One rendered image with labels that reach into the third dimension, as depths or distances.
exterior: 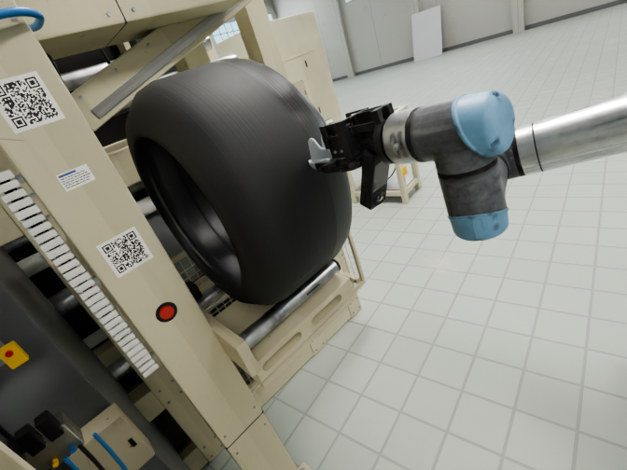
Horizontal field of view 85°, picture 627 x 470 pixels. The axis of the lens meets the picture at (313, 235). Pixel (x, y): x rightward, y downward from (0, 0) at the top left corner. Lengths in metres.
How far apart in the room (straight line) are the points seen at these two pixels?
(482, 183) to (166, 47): 1.01
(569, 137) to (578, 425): 1.30
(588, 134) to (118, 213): 0.77
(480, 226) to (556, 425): 1.28
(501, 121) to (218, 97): 0.48
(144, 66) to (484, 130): 0.99
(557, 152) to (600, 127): 0.05
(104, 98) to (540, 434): 1.82
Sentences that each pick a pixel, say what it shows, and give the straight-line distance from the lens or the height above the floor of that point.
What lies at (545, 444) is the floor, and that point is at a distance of 1.67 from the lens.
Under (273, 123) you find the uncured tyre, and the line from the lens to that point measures 0.69.
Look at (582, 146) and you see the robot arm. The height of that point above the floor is 1.22.
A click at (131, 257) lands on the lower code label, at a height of 1.21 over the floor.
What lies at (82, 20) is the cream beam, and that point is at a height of 1.66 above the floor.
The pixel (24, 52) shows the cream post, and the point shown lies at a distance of 0.75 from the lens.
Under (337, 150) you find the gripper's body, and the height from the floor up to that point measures 1.29.
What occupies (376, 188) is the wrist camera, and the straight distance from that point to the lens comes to 0.59.
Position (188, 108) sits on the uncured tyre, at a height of 1.42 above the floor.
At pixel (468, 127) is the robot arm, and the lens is 0.44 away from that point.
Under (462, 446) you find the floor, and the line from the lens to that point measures 1.64.
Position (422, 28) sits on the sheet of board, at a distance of 14.42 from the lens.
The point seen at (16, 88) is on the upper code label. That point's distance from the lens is 0.74.
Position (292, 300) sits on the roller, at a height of 0.91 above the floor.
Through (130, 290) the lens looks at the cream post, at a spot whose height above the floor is 1.15.
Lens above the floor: 1.44
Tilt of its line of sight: 27 degrees down
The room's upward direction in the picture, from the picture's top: 20 degrees counter-clockwise
